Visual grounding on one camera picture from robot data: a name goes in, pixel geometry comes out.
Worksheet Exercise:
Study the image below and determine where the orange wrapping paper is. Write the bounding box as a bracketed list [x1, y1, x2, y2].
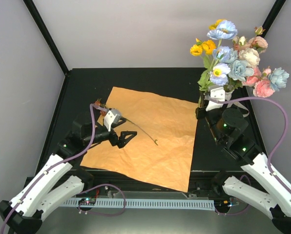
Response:
[81, 87, 197, 180]

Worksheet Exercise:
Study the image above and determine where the circuit board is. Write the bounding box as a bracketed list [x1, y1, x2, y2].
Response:
[218, 200, 239, 207]
[78, 198, 96, 206]

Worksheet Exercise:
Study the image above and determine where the red brown flower stem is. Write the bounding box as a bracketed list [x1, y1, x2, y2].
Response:
[95, 98, 158, 146]

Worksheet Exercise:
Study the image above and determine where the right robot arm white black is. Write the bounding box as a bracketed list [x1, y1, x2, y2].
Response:
[196, 91, 291, 234]

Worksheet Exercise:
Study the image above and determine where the pink rose stem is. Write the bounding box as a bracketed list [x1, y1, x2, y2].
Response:
[242, 66, 275, 98]

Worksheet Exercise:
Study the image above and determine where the light blue flower stem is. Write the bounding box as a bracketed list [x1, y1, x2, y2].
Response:
[228, 49, 290, 92]

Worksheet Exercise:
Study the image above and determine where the white rose stem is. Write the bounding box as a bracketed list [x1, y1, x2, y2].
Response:
[238, 36, 260, 67]

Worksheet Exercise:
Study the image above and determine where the right black frame post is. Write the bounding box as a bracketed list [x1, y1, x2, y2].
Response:
[263, 0, 286, 33]

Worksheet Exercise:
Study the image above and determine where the right circuit board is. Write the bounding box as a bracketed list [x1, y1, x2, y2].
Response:
[218, 200, 239, 207]

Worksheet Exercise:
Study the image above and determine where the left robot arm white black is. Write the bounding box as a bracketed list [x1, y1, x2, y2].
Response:
[0, 109, 137, 234]

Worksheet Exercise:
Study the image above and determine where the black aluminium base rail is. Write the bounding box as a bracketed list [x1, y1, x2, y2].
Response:
[83, 168, 226, 198]

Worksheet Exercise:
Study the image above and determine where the black frame post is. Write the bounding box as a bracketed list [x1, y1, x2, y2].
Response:
[263, 0, 286, 33]
[23, 0, 69, 75]

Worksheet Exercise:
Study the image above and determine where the left black frame post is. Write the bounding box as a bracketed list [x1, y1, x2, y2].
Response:
[23, 0, 69, 75]

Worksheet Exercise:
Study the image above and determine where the white ribbed vase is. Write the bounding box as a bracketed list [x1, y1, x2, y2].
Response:
[225, 91, 233, 101]

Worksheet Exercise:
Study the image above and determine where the peach cream rose stem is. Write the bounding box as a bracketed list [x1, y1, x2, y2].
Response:
[233, 25, 269, 54]

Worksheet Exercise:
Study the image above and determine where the small blue flower stem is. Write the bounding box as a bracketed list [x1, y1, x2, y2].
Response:
[197, 19, 238, 108]

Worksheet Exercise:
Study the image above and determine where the light blue cable duct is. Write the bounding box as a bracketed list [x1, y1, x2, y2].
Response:
[61, 197, 215, 211]

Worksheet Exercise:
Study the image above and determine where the left circuit board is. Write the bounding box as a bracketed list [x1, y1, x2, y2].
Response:
[78, 198, 96, 206]

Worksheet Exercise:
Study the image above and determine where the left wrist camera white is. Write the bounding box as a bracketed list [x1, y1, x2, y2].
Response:
[103, 108, 122, 132]

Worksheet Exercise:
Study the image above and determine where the cream ribbon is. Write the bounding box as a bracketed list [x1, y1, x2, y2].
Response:
[227, 101, 250, 117]

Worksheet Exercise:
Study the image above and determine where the yellow flower stem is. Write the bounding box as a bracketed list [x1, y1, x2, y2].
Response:
[189, 19, 237, 77]

